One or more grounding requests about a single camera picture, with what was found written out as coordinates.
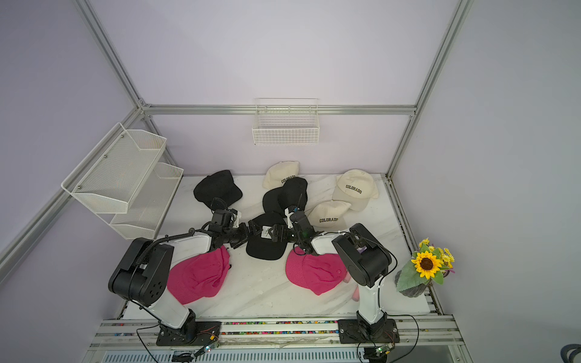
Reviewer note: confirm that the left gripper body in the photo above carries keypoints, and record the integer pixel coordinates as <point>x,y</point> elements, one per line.
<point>236,236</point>

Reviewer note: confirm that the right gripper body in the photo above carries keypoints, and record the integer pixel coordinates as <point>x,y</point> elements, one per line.
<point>288,234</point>

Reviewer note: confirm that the black cap with white patch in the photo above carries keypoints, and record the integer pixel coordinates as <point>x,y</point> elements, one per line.
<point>260,244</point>

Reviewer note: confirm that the plain black cap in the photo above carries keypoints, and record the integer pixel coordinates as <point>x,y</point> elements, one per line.
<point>293,194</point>
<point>218,191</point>

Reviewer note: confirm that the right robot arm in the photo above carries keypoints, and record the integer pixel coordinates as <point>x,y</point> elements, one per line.
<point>365,259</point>

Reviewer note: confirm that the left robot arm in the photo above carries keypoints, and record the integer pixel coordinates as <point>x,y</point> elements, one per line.
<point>162,276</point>

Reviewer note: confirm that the cream Colorado cap front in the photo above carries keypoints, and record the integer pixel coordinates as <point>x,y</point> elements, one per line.
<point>329,216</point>

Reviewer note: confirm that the cream colorado cap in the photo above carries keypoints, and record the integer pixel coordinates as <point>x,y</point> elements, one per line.
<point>357,188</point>
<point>329,216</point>

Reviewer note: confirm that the left magenta cap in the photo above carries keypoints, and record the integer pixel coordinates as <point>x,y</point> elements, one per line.
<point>199,277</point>

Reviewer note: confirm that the magenta cap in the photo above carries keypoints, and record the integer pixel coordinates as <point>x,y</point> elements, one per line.
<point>199,277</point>
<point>319,274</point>

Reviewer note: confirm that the right magenta cap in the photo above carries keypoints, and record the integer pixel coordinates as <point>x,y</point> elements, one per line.
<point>319,274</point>

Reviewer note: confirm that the cream cap back middle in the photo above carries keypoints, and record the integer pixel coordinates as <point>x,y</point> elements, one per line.
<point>279,173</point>

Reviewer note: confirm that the cream Colorado cap back right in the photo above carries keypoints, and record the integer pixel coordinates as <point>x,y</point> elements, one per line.
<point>357,188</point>

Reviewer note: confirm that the white two-tier mesh shelf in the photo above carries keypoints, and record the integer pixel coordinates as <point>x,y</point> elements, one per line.
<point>125,183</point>

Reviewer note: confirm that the sunflower bouquet in pot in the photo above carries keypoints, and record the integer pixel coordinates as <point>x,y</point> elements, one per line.
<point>428,266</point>

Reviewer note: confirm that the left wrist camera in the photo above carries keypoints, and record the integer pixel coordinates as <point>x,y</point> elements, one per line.
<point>233,216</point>

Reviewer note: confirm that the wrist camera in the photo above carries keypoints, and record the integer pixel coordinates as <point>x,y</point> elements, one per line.
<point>289,211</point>
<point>233,216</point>

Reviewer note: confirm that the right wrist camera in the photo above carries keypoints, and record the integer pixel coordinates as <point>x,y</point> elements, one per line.
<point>289,211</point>

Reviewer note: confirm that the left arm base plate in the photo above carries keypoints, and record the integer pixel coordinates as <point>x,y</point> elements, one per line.
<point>191,334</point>

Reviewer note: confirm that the white wire wall basket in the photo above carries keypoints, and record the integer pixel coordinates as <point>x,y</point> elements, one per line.
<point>286,122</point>

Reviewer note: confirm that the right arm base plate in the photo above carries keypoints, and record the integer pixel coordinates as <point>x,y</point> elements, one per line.
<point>353,331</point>

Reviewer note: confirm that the aluminium front rail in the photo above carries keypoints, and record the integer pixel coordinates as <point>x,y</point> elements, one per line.
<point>316,339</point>

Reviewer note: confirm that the aluminium cage frame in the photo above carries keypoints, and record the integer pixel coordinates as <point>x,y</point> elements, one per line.
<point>64,90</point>

